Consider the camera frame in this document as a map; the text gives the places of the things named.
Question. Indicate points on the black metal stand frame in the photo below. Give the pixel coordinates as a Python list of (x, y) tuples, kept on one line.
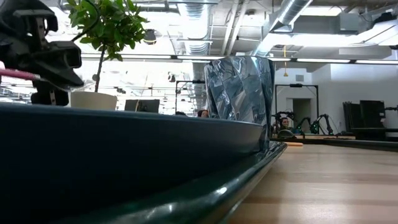
[(297, 85), (176, 96)]

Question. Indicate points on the person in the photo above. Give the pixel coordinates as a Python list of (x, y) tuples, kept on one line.
[(284, 123), (181, 113), (203, 114)]

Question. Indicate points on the green leafy plant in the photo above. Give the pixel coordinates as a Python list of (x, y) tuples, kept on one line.
[(109, 25)]

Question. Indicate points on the black computer monitor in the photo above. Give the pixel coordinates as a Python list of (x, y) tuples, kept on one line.
[(143, 105)]

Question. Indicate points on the stacked black screens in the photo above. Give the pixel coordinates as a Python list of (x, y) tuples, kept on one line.
[(370, 115)]

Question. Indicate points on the dark blue round plate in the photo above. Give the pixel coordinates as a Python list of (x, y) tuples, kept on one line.
[(109, 155)]

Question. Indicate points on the silver ceiling air duct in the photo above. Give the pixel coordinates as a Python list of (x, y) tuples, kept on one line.
[(289, 12), (196, 25)]

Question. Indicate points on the black ceiling dome camera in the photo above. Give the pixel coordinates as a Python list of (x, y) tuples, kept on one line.
[(150, 36)]

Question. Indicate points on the black background robot arms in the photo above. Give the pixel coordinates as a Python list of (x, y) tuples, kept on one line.
[(320, 123)]

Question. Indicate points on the dark green plastic tray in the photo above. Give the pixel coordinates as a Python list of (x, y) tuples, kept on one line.
[(217, 193)]

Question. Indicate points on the faceted grey plastic cup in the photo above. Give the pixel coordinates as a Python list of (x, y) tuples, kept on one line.
[(239, 90)]

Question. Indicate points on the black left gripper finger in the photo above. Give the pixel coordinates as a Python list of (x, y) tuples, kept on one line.
[(49, 96), (59, 62)]

